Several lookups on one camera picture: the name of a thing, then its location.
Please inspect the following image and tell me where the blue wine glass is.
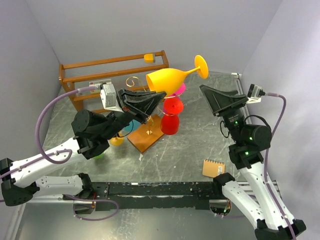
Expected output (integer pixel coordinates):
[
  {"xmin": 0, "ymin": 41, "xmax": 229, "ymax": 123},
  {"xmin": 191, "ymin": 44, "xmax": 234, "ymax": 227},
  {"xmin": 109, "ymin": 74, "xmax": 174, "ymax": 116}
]
[{"xmin": 123, "ymin": 119, "xmax": 141, "ymax": 132}]

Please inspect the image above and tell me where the red wine glass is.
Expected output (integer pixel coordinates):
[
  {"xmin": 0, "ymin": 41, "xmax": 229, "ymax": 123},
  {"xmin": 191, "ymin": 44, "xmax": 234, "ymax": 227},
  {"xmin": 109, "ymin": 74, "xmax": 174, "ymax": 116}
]
[{"xmin": 160, "ymin": 97, "xmax": 184, "ymax": 135}]

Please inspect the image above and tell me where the orange wine glass front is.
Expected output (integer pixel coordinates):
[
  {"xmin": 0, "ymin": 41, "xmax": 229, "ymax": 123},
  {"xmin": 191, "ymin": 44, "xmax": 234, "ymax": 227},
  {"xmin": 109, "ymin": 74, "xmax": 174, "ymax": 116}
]
[{"xmin": 145, "ymin": 55, "xmax": 209, "ymax": 97}]

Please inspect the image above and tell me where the orange wine glass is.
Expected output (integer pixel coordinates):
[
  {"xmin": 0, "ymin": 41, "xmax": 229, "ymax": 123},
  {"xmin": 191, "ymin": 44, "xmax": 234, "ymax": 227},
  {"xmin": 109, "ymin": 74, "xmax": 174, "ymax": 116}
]
[
  {"xmin": 109, "ymin": 136, "xmax": 124, "ymax": 146},
  {"xmin": 145, "ymin": 55, "xmax": 209, "ymax": 97}
]

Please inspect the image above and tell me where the pink wine glass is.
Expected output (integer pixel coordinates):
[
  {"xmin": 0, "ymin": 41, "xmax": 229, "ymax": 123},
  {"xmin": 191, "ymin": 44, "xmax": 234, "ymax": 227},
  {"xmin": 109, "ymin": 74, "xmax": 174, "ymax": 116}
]
[{"xmin": 162, "ymin": 82, "xmax": 187, "ymax": 115}]

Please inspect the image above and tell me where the green wine glass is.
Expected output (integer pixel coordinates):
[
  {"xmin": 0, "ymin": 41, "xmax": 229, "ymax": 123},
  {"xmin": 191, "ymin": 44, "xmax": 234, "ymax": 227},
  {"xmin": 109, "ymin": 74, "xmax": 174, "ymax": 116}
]
[{"xmin": 93, "ymin": 152, "xmax": 105, "ymax": 160}]

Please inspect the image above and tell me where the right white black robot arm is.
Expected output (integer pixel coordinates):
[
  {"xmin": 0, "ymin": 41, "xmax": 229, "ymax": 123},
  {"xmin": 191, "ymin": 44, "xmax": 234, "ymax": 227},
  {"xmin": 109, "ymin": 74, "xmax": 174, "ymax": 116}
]
[{"xmin": 199, "ymin": 84, "xmax": 307, "ymax": 240}]

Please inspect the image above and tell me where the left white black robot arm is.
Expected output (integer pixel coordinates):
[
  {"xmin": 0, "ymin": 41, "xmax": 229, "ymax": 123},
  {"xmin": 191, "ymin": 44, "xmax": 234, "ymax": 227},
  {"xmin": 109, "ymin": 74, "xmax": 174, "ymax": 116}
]
[{"xmin": 0, "ymin": 89, "xmax": 166, "ymax": 207}]

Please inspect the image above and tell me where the wooden shelf rack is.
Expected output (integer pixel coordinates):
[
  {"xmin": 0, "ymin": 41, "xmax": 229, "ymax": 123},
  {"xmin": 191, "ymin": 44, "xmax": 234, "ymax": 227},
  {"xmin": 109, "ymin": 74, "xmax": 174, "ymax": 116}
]
[{"xmin": 58, "ymin": 49, "xmax": 170, "ymax": 115}]

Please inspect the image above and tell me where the small white green box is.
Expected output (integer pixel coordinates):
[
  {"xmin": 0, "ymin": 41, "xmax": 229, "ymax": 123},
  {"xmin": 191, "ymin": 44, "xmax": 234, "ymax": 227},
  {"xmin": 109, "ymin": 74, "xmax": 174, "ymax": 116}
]
[{"xmin": 89, "ymin": 78, "xmax": 112, "ymax": 94}]

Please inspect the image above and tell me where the yellow grey block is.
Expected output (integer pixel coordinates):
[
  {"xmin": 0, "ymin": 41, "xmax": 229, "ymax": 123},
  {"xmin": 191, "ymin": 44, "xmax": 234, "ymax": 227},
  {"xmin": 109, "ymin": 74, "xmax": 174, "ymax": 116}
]
[{"xmin": 143, "ymin": 53, "xmax": 156, "ymax": 63}]

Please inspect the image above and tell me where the brown spiral notepad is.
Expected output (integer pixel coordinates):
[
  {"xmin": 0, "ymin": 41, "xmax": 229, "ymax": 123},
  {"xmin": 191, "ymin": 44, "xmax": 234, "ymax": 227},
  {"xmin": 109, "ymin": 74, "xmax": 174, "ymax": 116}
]
[{"xmin": 202, "ymin": 159, "xmax": 225, "ymax": 178}]

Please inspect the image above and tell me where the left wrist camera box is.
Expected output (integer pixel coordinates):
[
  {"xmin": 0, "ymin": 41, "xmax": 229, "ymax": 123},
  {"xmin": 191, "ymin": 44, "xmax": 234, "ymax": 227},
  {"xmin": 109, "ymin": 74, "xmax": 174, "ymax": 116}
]
[{"xmin": 100, "ymin": 83, "xmax": 117, "ymax": 111}]

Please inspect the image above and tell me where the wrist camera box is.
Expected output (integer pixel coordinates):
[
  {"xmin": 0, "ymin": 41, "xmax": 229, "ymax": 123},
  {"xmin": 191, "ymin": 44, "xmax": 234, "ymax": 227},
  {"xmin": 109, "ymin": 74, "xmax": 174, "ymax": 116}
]
[
  {"xmin": 100, "ymin": 83, "xmax": 117, "ymax": 111},
  {"xmin": 246, "ymin": 84, "xmax": 266, "ymax": 104}
]

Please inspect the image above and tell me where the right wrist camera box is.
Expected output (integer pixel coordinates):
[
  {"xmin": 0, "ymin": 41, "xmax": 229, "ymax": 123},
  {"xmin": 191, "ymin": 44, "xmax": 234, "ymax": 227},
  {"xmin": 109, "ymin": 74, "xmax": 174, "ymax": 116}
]
[{"xmin": 246, "ymin": 84, "xmax": 266, "ymax": 104}]

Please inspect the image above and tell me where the gold wire wine glass rack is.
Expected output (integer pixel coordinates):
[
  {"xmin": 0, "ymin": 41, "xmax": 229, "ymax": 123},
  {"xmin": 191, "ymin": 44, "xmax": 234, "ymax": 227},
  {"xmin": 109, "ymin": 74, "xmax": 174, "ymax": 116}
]
[{"xmin": 124, "ymin": 76, "xmax": 171, "ymax": 154}]

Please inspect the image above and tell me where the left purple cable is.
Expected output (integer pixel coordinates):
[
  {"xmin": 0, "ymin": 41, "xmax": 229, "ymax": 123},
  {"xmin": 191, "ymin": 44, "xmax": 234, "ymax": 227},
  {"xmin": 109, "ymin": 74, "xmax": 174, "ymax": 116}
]
[{"xmin": 0, "ymin": 85, "xmax": 101, "ymax": 203}]

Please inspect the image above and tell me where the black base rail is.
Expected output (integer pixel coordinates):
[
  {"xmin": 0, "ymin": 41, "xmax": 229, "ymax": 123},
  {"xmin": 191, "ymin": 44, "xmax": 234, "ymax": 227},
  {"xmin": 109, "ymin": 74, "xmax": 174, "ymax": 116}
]
[{"xmin": 62, "ymin": 181, "xmax": 226, "ymax": 211}]

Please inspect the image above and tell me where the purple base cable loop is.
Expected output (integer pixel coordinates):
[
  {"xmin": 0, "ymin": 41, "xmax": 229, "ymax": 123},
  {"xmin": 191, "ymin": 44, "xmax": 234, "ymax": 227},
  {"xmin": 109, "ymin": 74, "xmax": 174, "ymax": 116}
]
[{"xmin": 65, "ymin": 194, "xmax": 120, "ymax": 221}]

